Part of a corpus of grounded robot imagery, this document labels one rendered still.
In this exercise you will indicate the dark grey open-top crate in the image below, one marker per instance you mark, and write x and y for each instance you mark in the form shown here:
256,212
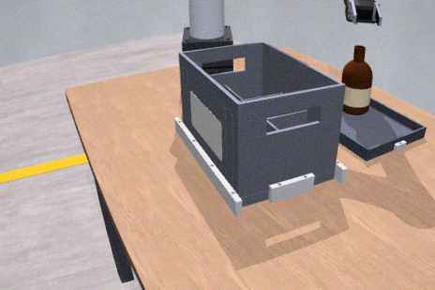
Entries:
228,113

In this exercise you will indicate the brown bottle with cream label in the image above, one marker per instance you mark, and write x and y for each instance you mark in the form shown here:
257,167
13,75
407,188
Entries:
357,75

